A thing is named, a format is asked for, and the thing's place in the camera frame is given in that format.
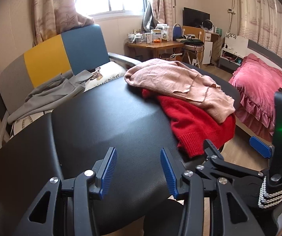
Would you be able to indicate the wooden side table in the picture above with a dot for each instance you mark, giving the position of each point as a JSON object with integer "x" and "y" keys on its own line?
{"x": 155, "y": 45}

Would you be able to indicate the patterned beige curtain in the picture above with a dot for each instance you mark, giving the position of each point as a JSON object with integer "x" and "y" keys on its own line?
{"x": 165, "y": 2}
{"x": 261, "y": 17}
{"x": 54, "y": 5}

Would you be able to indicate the black monitor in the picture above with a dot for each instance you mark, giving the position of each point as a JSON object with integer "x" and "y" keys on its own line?
{"x": 192, "y": 17}

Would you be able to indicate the blue bag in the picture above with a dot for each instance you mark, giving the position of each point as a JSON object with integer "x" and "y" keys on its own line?
{"x": 178, "y": 33}

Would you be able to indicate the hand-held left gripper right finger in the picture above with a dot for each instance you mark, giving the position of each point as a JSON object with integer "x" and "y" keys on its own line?
{"x": 168, "y": 172}

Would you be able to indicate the red knit sweater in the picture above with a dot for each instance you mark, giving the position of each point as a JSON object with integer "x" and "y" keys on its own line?
{"x": 195, "y": 125}

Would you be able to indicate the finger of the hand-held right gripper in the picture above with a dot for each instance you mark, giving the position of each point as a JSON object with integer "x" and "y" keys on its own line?
{"x": 260, "y": 147}
{"x": 217, "y": 163}

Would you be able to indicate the grey yellow blue chair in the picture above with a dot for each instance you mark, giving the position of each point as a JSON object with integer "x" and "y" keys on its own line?
{"x": 47, "y": 54}

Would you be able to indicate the white small cabinet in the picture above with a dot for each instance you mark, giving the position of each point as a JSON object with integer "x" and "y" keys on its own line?
{"x": 208, "y": 51}

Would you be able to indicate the small desk fan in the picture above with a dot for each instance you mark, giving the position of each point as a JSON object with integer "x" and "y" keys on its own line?
{"x": 207, "y": 24}

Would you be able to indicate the wooden folding chair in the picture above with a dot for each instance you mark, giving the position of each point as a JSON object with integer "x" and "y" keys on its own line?
{"x": 192, "y": 30}

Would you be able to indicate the grey hanging cloth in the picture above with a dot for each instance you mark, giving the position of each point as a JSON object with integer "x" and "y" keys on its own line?
{"x": 148, "y": 17}

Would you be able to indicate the grey garment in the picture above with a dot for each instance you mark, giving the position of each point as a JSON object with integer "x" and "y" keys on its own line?
{"x": 50, "y": 95}

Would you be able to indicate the pink knit sweater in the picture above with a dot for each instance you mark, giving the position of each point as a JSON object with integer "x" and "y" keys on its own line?
{"x": 175, "y": 81}

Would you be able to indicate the person's right forearm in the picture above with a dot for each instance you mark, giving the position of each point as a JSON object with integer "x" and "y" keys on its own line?
{"x": 271, "y": 196}

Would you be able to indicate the pink ruffled bedspread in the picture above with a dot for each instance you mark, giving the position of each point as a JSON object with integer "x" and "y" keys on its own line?
{"x": 259, "y": 86}

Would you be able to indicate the white board with leaf decals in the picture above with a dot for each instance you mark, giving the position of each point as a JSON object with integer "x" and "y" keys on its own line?
{"x": 235, "y": 43}

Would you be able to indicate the grey bed headboard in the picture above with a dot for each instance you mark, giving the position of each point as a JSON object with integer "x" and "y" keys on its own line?
{"x": 266, "y": 52}

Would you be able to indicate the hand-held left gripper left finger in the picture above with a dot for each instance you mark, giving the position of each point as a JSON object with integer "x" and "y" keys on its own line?
{"x": 109, "y": 172}

